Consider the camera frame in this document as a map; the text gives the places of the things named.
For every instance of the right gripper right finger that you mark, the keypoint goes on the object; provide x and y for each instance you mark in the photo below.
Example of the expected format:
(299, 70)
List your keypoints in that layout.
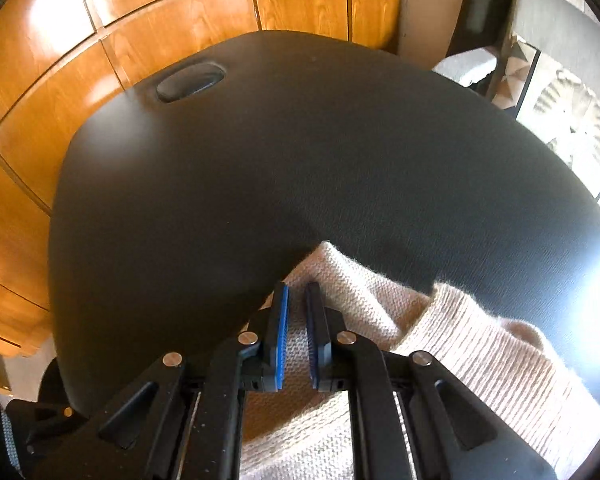
(410, 417)

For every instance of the grey yellow blue sofa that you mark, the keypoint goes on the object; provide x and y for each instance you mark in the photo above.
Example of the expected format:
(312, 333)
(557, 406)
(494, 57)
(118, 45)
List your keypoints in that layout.
(555, 27)

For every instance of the tiger print cushion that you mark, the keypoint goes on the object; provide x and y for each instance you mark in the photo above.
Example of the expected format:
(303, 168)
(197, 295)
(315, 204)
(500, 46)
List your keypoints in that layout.
(556, 106)

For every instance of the black padded table mat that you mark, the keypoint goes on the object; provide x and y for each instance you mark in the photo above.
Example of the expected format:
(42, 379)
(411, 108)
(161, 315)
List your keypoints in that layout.
(173, 221)

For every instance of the beige knit sweater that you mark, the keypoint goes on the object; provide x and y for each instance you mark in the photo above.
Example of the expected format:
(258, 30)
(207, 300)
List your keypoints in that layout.
(301, 433)

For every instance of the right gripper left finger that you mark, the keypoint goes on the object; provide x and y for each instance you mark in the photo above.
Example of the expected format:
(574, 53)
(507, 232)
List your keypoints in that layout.
(182, 417)

